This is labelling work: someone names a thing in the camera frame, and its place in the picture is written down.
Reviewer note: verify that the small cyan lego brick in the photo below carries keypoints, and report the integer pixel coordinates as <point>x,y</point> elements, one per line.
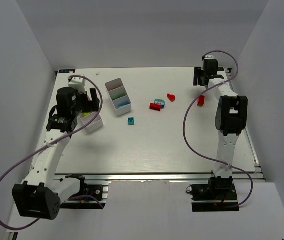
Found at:
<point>130,121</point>

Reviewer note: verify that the red long lego brick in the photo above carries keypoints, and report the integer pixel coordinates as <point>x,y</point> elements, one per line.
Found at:
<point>155,107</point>

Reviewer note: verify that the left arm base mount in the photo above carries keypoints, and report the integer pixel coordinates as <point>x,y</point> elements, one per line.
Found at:
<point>90,196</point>

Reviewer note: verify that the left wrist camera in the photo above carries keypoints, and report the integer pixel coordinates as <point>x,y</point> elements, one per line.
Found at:
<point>77,83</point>

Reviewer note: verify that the small red sloped lego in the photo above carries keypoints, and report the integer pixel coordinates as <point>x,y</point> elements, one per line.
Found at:
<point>171,97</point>

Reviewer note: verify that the dark green lego brick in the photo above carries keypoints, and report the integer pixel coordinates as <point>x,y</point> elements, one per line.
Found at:
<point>116,96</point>

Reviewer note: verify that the white sorting container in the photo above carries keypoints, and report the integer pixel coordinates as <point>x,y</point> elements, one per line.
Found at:
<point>95,122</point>
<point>119,98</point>

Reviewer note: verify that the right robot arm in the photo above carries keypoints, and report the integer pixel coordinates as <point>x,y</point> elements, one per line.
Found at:
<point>230,120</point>

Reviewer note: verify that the white left sorting container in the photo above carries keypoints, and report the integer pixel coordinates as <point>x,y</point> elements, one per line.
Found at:
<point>95,122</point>

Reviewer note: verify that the blue round toy piece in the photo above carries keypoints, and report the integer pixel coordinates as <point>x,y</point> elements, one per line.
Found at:
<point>160,102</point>

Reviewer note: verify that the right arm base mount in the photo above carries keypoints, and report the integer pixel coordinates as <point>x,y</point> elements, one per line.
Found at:
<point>203,200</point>

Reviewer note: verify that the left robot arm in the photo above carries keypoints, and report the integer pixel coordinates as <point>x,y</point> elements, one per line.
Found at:
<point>39,195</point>

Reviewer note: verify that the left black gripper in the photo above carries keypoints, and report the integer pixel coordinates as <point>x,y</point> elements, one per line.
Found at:
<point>91,100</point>

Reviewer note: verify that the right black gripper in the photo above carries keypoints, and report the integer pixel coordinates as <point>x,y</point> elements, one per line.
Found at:
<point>200,77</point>

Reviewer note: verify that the white right sorting container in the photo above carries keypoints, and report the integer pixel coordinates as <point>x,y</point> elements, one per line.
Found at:
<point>119,98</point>

